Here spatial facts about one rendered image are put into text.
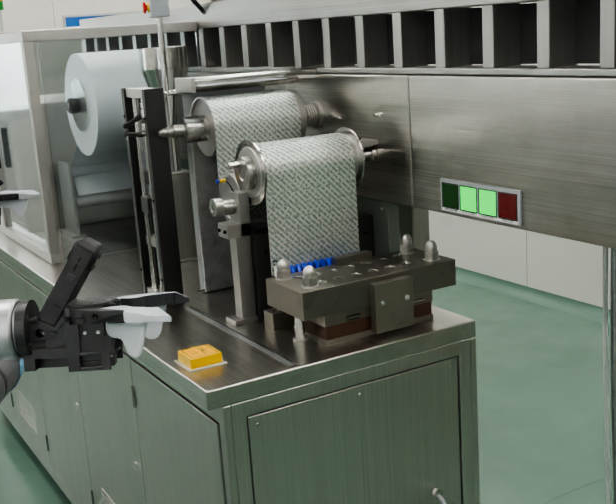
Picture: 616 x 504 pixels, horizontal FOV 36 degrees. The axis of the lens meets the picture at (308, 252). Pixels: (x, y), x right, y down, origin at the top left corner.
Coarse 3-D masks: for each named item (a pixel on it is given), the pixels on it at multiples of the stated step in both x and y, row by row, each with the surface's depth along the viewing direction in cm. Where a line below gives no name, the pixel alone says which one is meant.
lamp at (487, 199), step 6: (480, 192) 194; (486, 192) 192; (492, 192) 191; (480, 198) 194; (486, 198) 193; (492, 198) 191; (480, 204) 195; (486, 204) 193; (492, 204) 192; (480, 210) 195; (486, 210) 193; (492, 210) 192
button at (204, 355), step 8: (208, 344) 198; (184, 352) 194; (192, 352) 194; (200, 352) 193; (208, 352) 193; (216, 352) 193; (184, 360) 193; (192, 360) 190; (200, 360) 191; (208, 360) 192; (216, 360) 193; (192, 368) 190
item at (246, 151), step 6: (348, 138) 220; (354, 144) 219; (246, 150) 210; (252, 150) 208; (354, 150) 218; (240, 156) 213; (252, 156) 208; (354, 156) 218; (258, 162) 206; (258, 168) 206; (258, 174) 207; (258, 180) 208; (258, 186) 208; (252, 192) 211; (258, 192) 209
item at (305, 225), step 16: (288, 192) 210; (304, 192) 212; (320, 192) 214; (336, 192) 216; (352, 192) 218; (272, 208) 208; (288, 208) 210; (304, 208) 213; (320, 208) 215; (336, 208) 217; (352, 208) 219; (272, 224) 209; (288, 224) 211; (304, 224) 213; (320, 224) 215; (336, 224) 218; (352, 224) 220; (272, 240) 210; (288, 240) 212; (304, 240) 214; (320, 240) 216; (336, 240) 218; (352, 240) 221; (272, 256) 210; (288, 256) 213; (304, 256) 215; (320, 256) 217; (272, 272) 211
